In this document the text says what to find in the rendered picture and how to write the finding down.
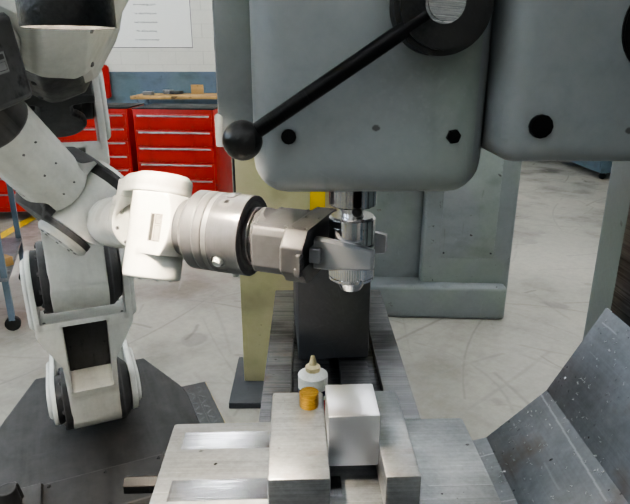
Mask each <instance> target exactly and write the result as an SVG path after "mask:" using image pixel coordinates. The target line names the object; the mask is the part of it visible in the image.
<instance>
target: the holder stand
mask: <svg viewBox="0 0 630 504"><path fill-rule="evenodd" d="M370 289H371V282H369V283H366V284H364V285H363V287H362V288H361V290H359V291H356V292H347V291H343V290H341V288H340V286H339V285H338V283H335V282H333V281H332V280H330V279H329V270H322V269H321V270H320V271H319V272H318V273H317V274H316V275H315V276H314V277H313V278H312V280H311V281H310V282H309V283H301V282H294V281H293V292H294V315H295V326H296V338H297V349H298V358H299V359H310V357H311V355H314V356H315V358H316V359H324V358H352V357H368V349H369V319H370Z"/></svg>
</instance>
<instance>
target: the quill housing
mask: <svg viewBox="0 0 630 504"><path fill-rule="evenodd" d="M389 6H390V0H249V12H250V42H251V71H252V101H253V123H254V122H255V121H257V120H258V119H260V118H261V117H263V116H264V115H266V114H267V113H268V112H270V111H271V110H273V109H274V108H276V107H277V106H279V105H280V104H282V103H283V102H285V101H286V100H287V99H289V98H290V97H292V96H293V95H295V94H296V93H298V92H299V91H301V90H302V89H303V88H305V87H306V86H308V85H309V84H311V83H312V82H314V81H315V80H317V79H318V78H319V77H321V76H322V75H324V74H325V73H327V72H328V71H330V70H331V69H333V68H334V67H336V66H337V65H338V64H340V63H341V62H343V61H344V60H346V59H347V58H349V57H350V56H352V55H353V54H354V53H356V52H357V51H359V50H360V49H362V48H363V47H365V46H366V45H368V44H369V43H370V42H372V41H373V40H375V39H376V38H378V37H379V36H381V35H382V34H384V33H385V32H386V31H388V30H389V29H391V28H392V27H393V26H392V23H391V18H390V10H389ZM492 19H493V12H492V16H491V19H490V21H489V23H488V26H487V27H486V29H485V31H484V32H483V34H482V35H481V36H480V37H479V39H478V40H476V41H475V42H474V43H473V44H472V45H471V46H469V47H468V48H466V49H465V50H463V51H461V52H458V53H456V54H452V55H447V56H427V55H423V54H419V53H417V52H415V51H413V50H411V49H410V48H408V47H407V46H406V45H405V44H404V43H403V42H401V43H400V44H398V45H397V46H395V47H394V48H392V49H391V50H389V51H388V52H386V53H385V54H384V55H382V56H381V57H379V58H378V59H376V60H375V61H373V62H372V63H370V64H369V65H367V66H366V67H364V68H363V69H361V70H360V71H359V72H357V73H356V74H354V75H353V76H351V77H350V78H348V79H347V80H345V81H344V82H342V83H341V84H339V85H338V86H336V87H335V88H333V89H332V90H331V91H329V92H328V93H326V94H325V95H323V96H322V97H320V98H319V99H317V100H316V101H314V102H313V103H311V104H310V105H308V106H307V107H306V108H304V109H303V110H301V111H300V112H298V113H297V114H295V115H294V116H292V117H291V118H289V119H288V120H286V121H285V122H283V123H282V124H281V125H279V126H278V127H276V128H275V129H273V130H272V131H270V132H269V133H267V134H266V135H264V136H263V137H262V140H263V143H262V147H261V150H260V152H259V153H258V154H257V155H256V156H255V157H254V159H255V164H256V169H257V171H258V173H259V175H260V176H261V178H262V180H263V181H264V182H265V183H267V184H268V185H269V186H271V187H273V188H274V189H276V190H281V191H287V192H341V191H449V190H455V189H458V188H460V187H462V186H464V185H465V184H466V183H467V182H468V181H470V180H471V179H472V177H473V176H474V174H475V172H476V171H477V168H478V164H479V160H480V150H481V139H482V128H483V117H484V106H485V95H486V84H487V74H488V63H489V52H490V41H491V30H492Z"/></svg>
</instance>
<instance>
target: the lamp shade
mask: <svg viewBox="0 0 630 504"><path fill-rule="evenodd" d="M15 5H16V11H17V18H18V24H19V27H23V28H38V29H72V30H99V29H116V28H117V25H116V16H115V6H114V0H15Z"/></svg>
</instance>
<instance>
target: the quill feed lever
mask: <svg viewBox="0 0 630 504"><path fill-rule="evenodd" d="M493 8H494V0H390V6H389V10H390V18H391V23H392V26H393V27H392V28H391V29H389V30H388V31H386V32H385V33H384V34H382V35H381V36H379V37H378V38H376V39H375V40H373V41H372V42H370V43H369V44H368V45H366V46H365V47H363V48H362V49H360V50H359V51H357V52H356V53H354V54H353V55H352V56H350V57H349V58H347V59H346V60H344V61H343V62H341V63H340V64H338V65H337V66H336V67H334V68H333V69H331V70H330V71H328V72H327V73H325V74H324V75H322V76H321V77H319V78H318V79H317V80H315V81H314V82H312V83H311V84H309V85H308V86H306V87H305V88H303V89H302V90H301V91H299V92H298V93H296V94H295V95H293V96H292V97H290V98H289V99H287V100H286V101H285V102H283V103H282V104H280V105H279V106H277V107H276V108H274V109H273V110H271V111H270V112H268V113H267V114H266V115H264V116H263V117H261V118H260V119H258V120H257V121H255V122H254V123H252V122H250V121H247V120H237V121H234V122H232V123H230V124H229V125H228V126H227V127H226V129H225V130H224V133H223V137H222V144H223V147H224V149H225V151H226V152H227V154H228V155H229V156H230V157H232V158H234V159H236V160H240V161H246V160H250V159H252V158H254V157H255V156H256V155H257V154H258V153H259V152H260V150H261V147H262V143H263V140H262V137H263V136H264V135H266V134H267V133H269V132H270V131H272V130H273V129H275V128H276V127H278V126H279V125H281V124H282V123H283V122H285V121H286V120H288V119H289V118H291V117H292V116H294V115H295V114H297V113H298V112H300V111H301V110H303V109H304V108H306V107H307V106H308V105H310V104H311V103H313V102H314V101H316V100H317V99H319V98H320V97H322V96H323V95H325V94H326V93H328V92H329V91H331V90H332V89H333V88H335V87H336V86H338V85H339V84H341V83H342V82H344V81H345V80H347V79H348V78H350V77H351V76H353V75H354V74H356V73H357V72H359V71H360V70H361V69H363V68H364V67H366V66H367V65H369V64H370V63H372V62H373V61H375V60H376V59H378V58H379V57H381V56H382V55H384V54H385V53H386V52H388V51H389V50H391V49H392V48H394V47H395V46H397V45H398V44H400V43H401V42H403V43H404V44H405V45H406V46H407V47H408V48H410V49H411V50H413V51H415V52H417V53H419V54H423V55H427V56H447V55H452V54H456V53H458V52H461V51H463V50H465V49H466V48H468V47H469V46H471V45H472V44H473V43H474V42H475V41H476V40H478V39H479V37H480V36H481V35H482V34H483V32H484V31H485V29H486V27H487V26H488V23H489V21H490V19H491V16H492V12H493Z"/></svg>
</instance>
